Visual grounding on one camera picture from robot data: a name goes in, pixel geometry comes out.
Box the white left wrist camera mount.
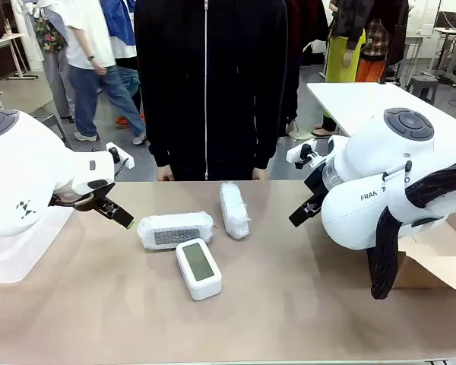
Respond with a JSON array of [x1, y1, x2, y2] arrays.
[[105, 142, 135, 169]]

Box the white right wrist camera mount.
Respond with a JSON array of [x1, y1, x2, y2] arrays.
[[287, 138, 331, 170]]

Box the orange shoes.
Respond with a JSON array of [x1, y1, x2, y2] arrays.
[[116, 113, 145, 127]]

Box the orange trousers garment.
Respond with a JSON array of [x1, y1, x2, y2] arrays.
[[355, 18, 389, 84]]

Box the black sleeved cable bundle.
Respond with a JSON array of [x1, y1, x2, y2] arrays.
[[366, 159, 456, 300]]

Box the person in black hoodie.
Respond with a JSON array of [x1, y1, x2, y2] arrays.
[[134, 0, 289, 182]]

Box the white unwrapped digital clock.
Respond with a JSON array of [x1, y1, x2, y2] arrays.
[[174, 238, 223, 301]]

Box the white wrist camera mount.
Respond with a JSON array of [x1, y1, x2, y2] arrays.
[[105, 142, 135, 169], [287, 138, 331, 170]]

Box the grey round stool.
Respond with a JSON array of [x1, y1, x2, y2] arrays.
[[406, 75, 440, 103]]

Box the brown cardboard box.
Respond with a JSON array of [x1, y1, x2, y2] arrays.
[[393, 212, 456, 293]]

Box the clear plastic bin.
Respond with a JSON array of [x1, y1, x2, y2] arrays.
[[0, 207, 75, 285]]

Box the person in blue jacket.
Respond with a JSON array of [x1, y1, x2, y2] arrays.
[[100, 0, 141, 111]]

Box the person in yellow apron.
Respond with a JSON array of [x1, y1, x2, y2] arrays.
[[312, 0, 368, 137]]

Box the white-legged background table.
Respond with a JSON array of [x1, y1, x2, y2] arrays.
[[0, 32, 40, 81]]

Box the person's right hand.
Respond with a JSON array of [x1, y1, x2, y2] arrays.
[[156, 165, 176, 182]]

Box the bubble-wrapped clock fully covered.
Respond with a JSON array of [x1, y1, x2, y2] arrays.
[[219, 181, 251, 240]]

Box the grey stool with square seat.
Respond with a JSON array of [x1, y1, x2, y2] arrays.
[[32, 112, 68, 148]]

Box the person in white t-shirt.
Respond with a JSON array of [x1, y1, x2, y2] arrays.
[[62, 0, 148, 146]]

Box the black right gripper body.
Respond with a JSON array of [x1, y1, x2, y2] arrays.
[[303, 161, 330, 209]]

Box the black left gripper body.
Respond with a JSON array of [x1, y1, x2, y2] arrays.
[[48, 182, 117, 212]]

